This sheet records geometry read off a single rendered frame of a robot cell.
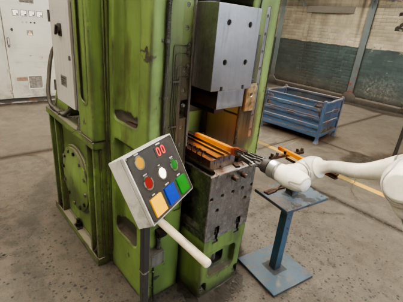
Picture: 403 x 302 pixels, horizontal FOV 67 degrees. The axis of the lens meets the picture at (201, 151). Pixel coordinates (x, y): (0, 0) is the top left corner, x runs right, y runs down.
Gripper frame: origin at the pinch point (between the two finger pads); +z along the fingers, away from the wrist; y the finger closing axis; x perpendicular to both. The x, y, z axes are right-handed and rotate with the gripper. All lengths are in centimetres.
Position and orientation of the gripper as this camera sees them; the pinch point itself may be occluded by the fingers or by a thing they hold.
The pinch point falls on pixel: (240, 153)
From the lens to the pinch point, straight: 166.9
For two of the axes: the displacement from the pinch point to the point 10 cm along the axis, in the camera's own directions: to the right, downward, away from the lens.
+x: 0.9, -9.2, -3.9
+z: -6.5, -3.5, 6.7
